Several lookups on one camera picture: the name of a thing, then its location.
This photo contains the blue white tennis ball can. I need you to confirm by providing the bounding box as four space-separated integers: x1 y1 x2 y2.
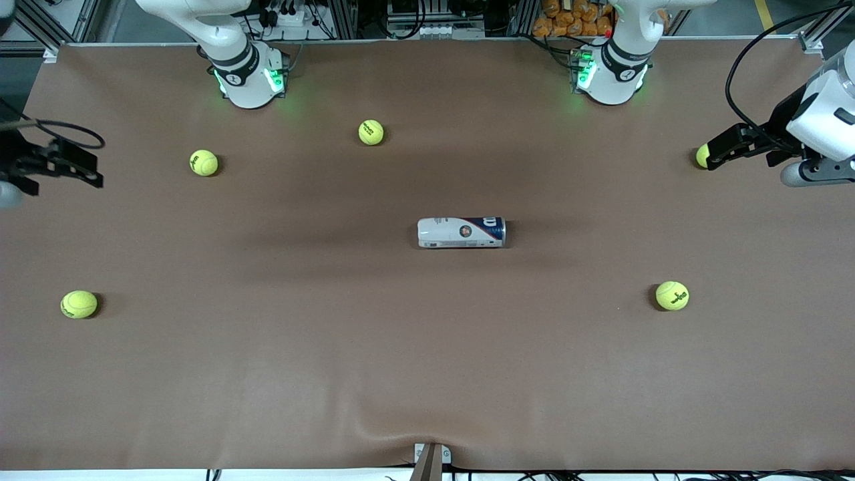
417 216 507 250

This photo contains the pile of orange objects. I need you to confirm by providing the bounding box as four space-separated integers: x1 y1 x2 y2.
532 0 614 39

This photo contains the white power strip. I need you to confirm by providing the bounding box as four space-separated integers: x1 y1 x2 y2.
264 0 318 29

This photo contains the brown table mat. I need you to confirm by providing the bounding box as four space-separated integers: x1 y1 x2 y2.
0 37 855 472

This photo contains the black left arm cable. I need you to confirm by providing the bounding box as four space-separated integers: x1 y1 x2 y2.
725 0 855 151

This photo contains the aluminium frame strut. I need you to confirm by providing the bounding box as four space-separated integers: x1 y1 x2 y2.
10 0 64 62
798 0 855 55

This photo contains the aluminium frame post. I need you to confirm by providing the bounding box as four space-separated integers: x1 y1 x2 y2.
511 0 538 37
332 0 358 39

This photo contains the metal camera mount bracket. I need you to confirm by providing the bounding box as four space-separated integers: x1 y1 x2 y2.
409 442 452 481

